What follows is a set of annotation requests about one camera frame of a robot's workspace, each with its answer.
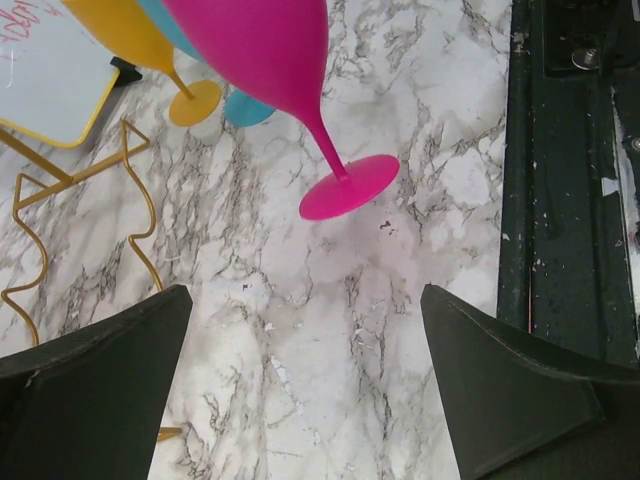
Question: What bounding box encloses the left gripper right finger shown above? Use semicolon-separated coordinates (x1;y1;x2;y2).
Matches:
421;284;639;479

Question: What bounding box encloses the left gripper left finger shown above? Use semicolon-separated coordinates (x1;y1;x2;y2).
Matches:
1;285;193;479

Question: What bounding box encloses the teal wine glass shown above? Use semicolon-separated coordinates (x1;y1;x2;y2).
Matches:
137;0;276;127

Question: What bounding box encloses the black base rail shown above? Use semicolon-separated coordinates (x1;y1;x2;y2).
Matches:
497;1;639;369

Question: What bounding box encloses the yellow wine glass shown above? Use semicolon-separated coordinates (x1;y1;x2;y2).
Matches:
64;0;222;127

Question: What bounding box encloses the magenta wine glass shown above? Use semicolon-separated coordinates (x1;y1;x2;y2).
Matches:
165;0;400;221

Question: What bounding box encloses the small whiteboard with writing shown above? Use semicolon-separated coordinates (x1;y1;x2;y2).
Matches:
1;0;142;148

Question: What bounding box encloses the gold wire glass rack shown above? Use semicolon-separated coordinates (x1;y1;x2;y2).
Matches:
0;119;184;444

